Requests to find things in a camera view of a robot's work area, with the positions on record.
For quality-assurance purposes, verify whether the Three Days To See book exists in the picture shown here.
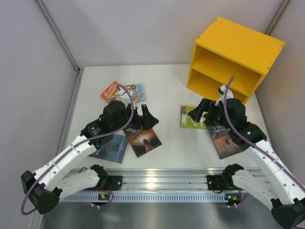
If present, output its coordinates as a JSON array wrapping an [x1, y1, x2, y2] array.
[[123, 128, 162, 157]]

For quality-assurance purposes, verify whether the orange treehouse book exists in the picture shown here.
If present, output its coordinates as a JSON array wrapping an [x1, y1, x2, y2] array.
[[101, 81, 125, 102]]

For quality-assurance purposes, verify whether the Tale Of Two Cities book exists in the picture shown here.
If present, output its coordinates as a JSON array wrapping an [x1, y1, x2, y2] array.
[[207, 125, 246, 159]]

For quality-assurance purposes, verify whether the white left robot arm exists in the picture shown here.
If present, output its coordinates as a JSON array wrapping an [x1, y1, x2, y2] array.
[[21, 101, 159, 215]]

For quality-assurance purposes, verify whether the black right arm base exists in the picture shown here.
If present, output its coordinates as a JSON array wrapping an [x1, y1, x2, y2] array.
[[206, 164, 244, 194]]

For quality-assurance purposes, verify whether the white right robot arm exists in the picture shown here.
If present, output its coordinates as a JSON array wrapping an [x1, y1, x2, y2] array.
[[188, 98, 305, 229]]

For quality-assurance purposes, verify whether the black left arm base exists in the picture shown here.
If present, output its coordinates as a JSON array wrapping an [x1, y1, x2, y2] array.
[[85, 165, 123, 192]]

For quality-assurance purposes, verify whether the green comic book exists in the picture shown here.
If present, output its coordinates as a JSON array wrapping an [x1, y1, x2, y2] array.
[[180, 105, 207, 130]]

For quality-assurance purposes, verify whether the light blue treehouse book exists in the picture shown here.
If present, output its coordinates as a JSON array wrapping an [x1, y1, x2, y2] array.
[[125, 83, 147, 103]]

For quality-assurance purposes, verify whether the Nineteen Eighty-Four blue book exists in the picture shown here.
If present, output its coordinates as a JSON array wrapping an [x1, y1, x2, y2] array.
[[90, 134, 128, 164]]

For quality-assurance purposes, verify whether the yellow wooden shelf box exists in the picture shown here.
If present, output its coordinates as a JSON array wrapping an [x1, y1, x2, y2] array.
[[187, 17, 285, 104]]

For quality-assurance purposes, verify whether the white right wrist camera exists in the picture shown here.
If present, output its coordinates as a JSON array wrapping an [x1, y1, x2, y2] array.
[[215, 85, 234, 106]]

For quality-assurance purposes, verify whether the aluminium mounting rail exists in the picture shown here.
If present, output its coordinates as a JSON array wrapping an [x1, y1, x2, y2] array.
[[38, 167, 298, 203]]

